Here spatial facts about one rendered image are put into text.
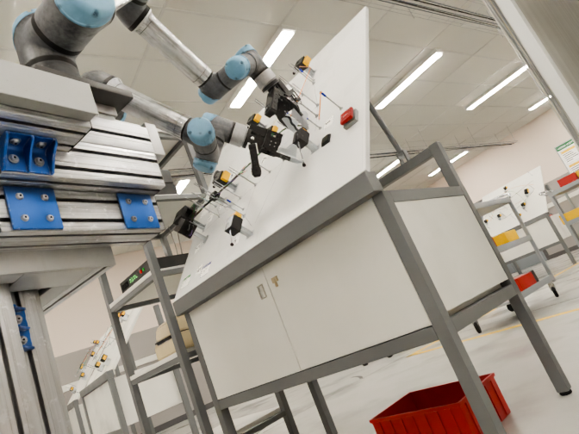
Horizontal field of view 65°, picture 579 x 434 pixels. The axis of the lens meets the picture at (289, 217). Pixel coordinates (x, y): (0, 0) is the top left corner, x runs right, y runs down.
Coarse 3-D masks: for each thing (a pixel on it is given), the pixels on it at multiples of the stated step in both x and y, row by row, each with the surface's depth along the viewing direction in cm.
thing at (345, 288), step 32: (352, 224) 139; (288, 256) 159; (320, 256) 149; (352, 256) 140; (384, 256) 132; (288, 288) 160; (320, 288) 150; (352, 288) 141; (384, 288) 133; (288, 320) 161; (320, 320) 151; (352, 320) 142; (384, 320) 134; (416, 320) 127; (320, 352) 152; (352, 352) 143
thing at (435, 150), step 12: (432, 144) 178; (396, 156) 190; (408, 156) 189; (420, 156) 182; (432, 156) 180; (444, 156) 176; (396, 168) 190; (408, 168) 186; (444, 168) 176; (384, 180) 194; (396, 180) 194; (456, 180) 173
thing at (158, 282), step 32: (160, 160) 283; (192, 160) 261; (128, 288) 230; (160, 288) 210; (128, 352) 243; (192, 352) 206; (128, 384) 238; (192, 384) 199; (256, 416) 228; (288, 416) 223
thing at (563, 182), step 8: (568, 176) 536; (576, 176) 532; (560, 184) 544; (568, 184) 531; (576, 184) 526; (544, 192) 574; (552, 192) 544; (560, 192) 538; (552, 200) 545; (568, 200) 575; (576, 208) 532; (560, 216) 545; (568, 216) 539; (576, 216) 533; (568, 224) 536; (576, 240) 531
